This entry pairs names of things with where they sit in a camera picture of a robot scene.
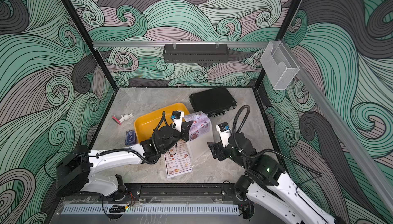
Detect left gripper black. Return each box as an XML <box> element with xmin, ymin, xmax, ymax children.
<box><xmin>160</xmin><ymin>120</ymin><xmax>191</xmax><ymax>155</ymax></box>

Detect special menu paper sheet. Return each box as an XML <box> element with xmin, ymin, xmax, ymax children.
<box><xmin>184</xmin><ymin>111</ymin><xmax>211</xmax><ymax>141</ymax></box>

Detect old menu sheet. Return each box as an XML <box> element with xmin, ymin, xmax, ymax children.
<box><xmin>164</xmin><ymin>141</ymin><xmax>192</xmax><ymax>178</ymax></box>

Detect white acrylic menu holder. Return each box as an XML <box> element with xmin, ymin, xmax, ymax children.
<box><xmin>186</xmin><ymin>124</ymin><xmax>214</xmax><ymax>164</ymax></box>

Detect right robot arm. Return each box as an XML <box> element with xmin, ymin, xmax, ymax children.
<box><xmin>207</xmin><ymin>132</ymin><xmax>345</xmax><ymax>224</ymax></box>

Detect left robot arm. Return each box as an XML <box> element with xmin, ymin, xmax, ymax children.
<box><xmin>56</xmin><ymin>122</ymin><xmax>191</xmax><ymax>199</ymax></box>

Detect yellow plastic tray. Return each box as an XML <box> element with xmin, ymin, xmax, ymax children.
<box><xmin>134</xmin><ymin>103</ymin><xmax>190</xmax><ymax>143</ymax></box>

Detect black hard case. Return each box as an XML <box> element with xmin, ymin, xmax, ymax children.
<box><xmin>189</xmin><ymin>87</ymin><xmax>237</xmax><ymax>117</ymax></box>

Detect blue small packet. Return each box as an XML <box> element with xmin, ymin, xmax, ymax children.
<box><xmin>125</xmin><ymin>130</ymin><xmax>137</xmax><ymax>146</ymax></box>

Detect white bunny figurine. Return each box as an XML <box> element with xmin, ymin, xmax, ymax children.
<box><xmin>119</xmin><ymin>113</ymin><xmax>133</xmax><ymax>124</ymax></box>

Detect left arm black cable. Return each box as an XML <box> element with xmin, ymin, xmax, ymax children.
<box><xmin>43</xmin><ymin>111</ymin><xmax>168</xmax><ymax>180</ymax></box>

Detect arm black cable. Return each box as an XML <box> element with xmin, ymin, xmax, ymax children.
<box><xmin>231</xmin><ymin>105</ymin><xmax>323</xmax><ymax>188</ymax></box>
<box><xmin>43</xmin><ymin>111</ymin><xmax>168</xmax><ymax>180</ymax></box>

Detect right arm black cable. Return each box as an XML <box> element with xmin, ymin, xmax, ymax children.
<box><xmin>231</xmin><ymin>105</ymin><xmax>323</xmax><ymax>188</ymax></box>

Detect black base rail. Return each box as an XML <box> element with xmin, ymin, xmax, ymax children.
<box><xmin>57</xmin><ymin>180</ymin><xmax>252</xmax><ymax>202</ymax></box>

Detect black wall shelf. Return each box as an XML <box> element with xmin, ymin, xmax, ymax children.
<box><xmin>163</xmin><ymin>44</ymin><xmax>229</xmax><ymax>64</ymax></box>

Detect aluminium back rail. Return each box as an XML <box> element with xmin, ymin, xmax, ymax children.
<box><xmin>91</xmin><ymin>41</ymin><xmax>269</xmax><ymax>50</ymax></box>

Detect aluminium rail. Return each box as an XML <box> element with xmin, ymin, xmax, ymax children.
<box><xmin>280</xmin><ymin>41</ymin><xmax>393</xmax><ymax>215</ymax></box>
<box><xmin>91</xmin><ymin>41</ymin><xmax>269</xmax><ymax>50</ymax></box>

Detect clear wall brochure holder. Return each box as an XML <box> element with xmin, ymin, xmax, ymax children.
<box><xmin>260</xmin><ymin>41</ymin><xmax>299</xmax><ymax>90</ymax></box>

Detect white slotted cable duct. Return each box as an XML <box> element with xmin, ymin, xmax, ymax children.
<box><xmin>61</xmin><ymin>204</ymin><xmax>239</xmax><ymax>215</ymax></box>

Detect aluminium right rail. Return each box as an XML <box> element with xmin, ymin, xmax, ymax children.
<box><xmin>280</xmin><ymin>41</ymin><xmax>393</xmax><ymax>215</ymax></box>

